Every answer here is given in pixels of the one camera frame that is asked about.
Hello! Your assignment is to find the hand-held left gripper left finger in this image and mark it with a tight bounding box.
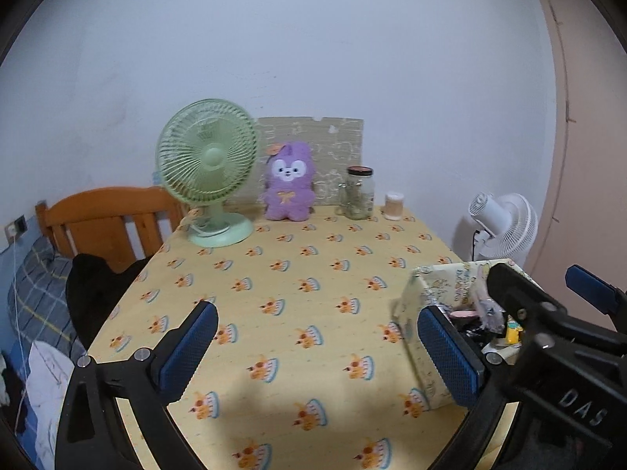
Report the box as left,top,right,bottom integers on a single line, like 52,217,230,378
55,300,219,470

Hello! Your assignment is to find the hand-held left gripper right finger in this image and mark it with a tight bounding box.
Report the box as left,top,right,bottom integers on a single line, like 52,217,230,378
416,305,517,470

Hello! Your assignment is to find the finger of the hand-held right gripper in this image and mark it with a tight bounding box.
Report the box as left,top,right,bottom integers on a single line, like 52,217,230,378
565,264,627,334
486,262,569,354

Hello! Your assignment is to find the black bag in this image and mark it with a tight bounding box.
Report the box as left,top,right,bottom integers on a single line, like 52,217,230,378
451,316,486,338

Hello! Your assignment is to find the clear pack of pens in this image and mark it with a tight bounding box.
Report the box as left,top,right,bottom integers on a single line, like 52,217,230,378
470,288,507,334

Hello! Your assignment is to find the yellow printed storage box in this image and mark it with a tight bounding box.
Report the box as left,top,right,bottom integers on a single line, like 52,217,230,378
392,257,540,409

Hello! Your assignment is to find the white standing fan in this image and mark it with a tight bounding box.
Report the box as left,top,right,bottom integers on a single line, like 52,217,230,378
453,192,540,268

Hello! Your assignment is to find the black cloth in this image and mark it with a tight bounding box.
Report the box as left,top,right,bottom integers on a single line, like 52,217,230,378
66,253,152,348

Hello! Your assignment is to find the yellow printed tablecloth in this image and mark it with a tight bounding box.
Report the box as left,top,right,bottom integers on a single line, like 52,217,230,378
83,206,520,470

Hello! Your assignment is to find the cotton swab container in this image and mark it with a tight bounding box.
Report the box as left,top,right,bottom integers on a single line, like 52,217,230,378
383,192,405,221

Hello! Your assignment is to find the white bedding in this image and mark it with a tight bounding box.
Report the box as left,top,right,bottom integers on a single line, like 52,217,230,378
24,340,89,456

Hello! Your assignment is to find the plaid blue bedding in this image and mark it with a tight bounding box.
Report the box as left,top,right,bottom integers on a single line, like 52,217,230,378
7,237,89,353

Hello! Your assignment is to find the glass jar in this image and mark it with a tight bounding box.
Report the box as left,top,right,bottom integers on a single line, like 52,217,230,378
337,165,377,221

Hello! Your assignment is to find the beige door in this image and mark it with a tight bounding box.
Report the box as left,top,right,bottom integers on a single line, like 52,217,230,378
534,0,627,295

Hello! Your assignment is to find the pile of clothes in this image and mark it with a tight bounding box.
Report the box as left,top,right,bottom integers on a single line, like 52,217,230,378
0,352,13,407

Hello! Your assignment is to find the purple plush toy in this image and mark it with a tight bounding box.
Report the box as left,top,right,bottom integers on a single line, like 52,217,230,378
261,141,317,221

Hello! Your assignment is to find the green desk fan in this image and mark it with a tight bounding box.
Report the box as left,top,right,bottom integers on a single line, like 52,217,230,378
155,99,259,248

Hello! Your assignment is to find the patterned cardboard board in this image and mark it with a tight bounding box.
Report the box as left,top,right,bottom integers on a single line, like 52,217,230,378
230,116,366,209

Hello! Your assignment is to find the white cable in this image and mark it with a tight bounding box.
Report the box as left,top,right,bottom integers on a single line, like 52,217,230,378
9,240,26,432

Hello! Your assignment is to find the wall socket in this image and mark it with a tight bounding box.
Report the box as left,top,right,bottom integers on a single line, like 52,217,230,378
5,215,27,244

